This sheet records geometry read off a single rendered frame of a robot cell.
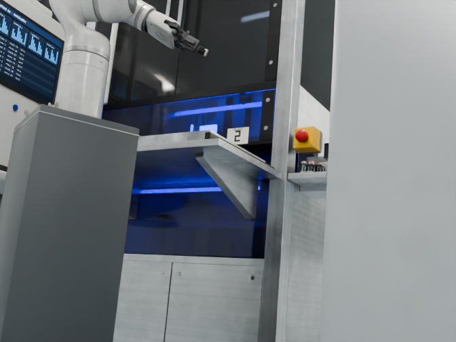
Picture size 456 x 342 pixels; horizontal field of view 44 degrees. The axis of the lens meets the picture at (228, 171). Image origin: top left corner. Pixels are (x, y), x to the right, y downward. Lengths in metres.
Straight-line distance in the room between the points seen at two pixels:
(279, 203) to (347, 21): 1.69
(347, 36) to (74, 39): 1.41
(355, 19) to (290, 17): 1.91
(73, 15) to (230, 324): 1.04
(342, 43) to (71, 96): 1.35
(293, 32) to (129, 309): 1.13
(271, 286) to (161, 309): 0.43
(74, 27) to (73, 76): 0.14
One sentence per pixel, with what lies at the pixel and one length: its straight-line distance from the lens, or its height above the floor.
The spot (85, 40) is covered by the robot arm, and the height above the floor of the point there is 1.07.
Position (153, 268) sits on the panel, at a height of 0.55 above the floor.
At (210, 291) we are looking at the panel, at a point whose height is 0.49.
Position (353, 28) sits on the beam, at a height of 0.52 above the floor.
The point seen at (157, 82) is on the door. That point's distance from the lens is 2.29.
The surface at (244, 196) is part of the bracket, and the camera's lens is 1.81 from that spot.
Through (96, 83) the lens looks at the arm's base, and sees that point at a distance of 1.51.
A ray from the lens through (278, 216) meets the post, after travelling 1.84.
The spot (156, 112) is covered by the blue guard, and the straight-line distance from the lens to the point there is 2.22.
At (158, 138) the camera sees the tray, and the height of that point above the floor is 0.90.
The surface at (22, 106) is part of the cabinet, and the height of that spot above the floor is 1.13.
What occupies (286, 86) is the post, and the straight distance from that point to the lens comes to 1.96.
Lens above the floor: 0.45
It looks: 13 degrees up
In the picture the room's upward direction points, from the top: 5 degrees clockwise
